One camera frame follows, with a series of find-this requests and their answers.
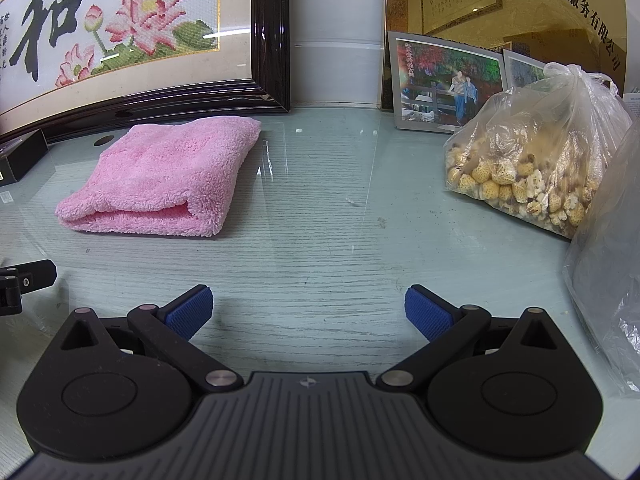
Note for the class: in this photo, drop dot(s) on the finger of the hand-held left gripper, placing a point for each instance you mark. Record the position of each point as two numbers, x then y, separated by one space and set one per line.
35 272

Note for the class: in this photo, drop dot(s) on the grey translucent plastic bag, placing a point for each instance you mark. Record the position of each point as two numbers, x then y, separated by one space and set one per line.
607 270

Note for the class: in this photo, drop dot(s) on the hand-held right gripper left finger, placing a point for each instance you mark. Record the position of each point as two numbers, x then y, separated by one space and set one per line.
189 312

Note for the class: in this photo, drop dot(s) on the gold wall plaque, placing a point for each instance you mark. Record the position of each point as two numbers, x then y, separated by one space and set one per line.
540 15

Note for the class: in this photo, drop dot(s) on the silver framed photo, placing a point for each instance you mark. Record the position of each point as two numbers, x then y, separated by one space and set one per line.
522 70
440 85

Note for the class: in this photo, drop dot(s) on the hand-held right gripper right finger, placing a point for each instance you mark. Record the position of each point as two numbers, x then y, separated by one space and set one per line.
429 316

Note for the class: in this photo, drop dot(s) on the brown coin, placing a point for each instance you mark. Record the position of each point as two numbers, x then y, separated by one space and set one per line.
102 141

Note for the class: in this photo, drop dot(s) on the framed lotus embroidery picture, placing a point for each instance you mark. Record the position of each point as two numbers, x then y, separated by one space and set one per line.
150 25

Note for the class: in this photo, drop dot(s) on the clear bag of dried flowers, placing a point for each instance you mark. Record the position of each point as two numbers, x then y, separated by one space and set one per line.
530 160

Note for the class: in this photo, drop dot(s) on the pink towel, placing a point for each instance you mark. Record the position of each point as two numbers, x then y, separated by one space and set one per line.
165 175

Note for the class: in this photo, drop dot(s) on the black box with white label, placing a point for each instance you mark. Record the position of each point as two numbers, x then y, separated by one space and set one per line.
22 157

